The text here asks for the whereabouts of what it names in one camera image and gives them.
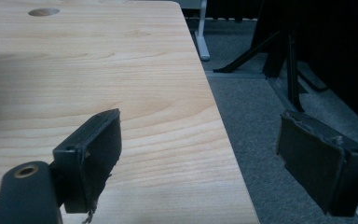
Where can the white metal table leg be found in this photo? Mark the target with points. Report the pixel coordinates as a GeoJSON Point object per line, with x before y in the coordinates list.
{"type": "Point", "coordinates": [201, 34]}

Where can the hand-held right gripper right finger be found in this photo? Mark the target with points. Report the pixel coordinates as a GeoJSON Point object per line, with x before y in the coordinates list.
{"type": "Point", "coordinates": [317, 161]}

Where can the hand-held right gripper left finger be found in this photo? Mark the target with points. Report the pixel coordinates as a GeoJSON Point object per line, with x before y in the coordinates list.
{"type": "Point", "coordinates": [88, 161]}

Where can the black metal tripod stand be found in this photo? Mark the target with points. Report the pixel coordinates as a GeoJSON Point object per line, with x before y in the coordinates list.
{"type": "Point", "coordinates": [279, 56]}

